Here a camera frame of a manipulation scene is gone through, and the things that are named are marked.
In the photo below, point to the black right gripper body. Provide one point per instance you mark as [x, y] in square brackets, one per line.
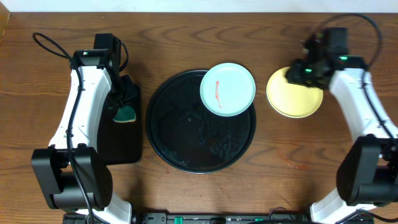
[300, 73]

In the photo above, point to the green scrubbing sponge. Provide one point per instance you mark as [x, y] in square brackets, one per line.
[125, 114]

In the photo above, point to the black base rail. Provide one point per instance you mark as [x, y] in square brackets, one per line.
[162, 218]

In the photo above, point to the yellow plate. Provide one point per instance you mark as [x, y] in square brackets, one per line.
[291, 100]

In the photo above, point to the black rectangular sponge tray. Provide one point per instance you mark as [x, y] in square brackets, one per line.
[119, 143]

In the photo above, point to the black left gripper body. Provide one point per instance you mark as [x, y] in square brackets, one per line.
[123, 97]

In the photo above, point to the round black serving tray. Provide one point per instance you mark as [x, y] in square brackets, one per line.
[189, 137]

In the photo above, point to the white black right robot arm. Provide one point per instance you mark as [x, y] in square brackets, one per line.
[367, 177]

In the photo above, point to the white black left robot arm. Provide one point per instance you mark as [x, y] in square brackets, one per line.
[70, 172]

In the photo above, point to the light green plate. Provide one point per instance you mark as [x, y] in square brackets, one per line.
[227, 89]

